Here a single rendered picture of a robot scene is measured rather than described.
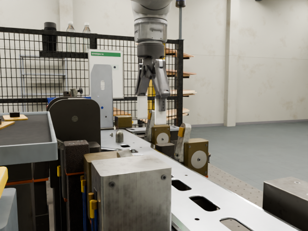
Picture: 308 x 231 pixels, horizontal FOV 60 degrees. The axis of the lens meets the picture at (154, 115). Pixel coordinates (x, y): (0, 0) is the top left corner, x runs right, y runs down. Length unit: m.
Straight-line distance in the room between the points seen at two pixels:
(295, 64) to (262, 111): 2.03
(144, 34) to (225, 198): 0.44
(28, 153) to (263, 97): 9.38
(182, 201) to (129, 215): 0.19
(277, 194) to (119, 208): 0.33
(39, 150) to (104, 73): 1.19
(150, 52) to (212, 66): 7.77
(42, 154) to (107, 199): 0.11
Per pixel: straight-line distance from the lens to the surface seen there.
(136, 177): 0.36
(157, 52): 0.72
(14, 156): 0.29
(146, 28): 0.72
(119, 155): 0.48
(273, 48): 9.86
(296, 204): 0.56
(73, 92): 1.15
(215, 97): 8.50
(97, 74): 1.45
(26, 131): 0.40
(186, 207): 0.52
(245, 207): 0.55
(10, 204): 0.22
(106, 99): 1.46
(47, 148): 0.28
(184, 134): 0.85
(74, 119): 0.71
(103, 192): 0.35
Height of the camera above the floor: 1.22
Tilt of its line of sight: 6 degrees down
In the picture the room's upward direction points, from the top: straight up
